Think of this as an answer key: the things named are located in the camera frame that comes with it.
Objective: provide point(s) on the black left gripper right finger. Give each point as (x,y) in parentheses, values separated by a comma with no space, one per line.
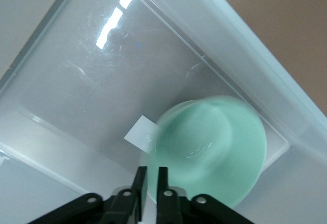
(171,206)

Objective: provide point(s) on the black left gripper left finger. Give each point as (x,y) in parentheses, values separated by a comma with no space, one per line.
(122,206)

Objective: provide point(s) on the mint green bowl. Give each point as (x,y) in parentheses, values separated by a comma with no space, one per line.
(209,147)

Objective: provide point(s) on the white label sticker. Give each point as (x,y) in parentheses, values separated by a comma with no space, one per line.
(141,134)

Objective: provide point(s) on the translucent plastic bin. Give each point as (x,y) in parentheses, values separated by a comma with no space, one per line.
(127,80)

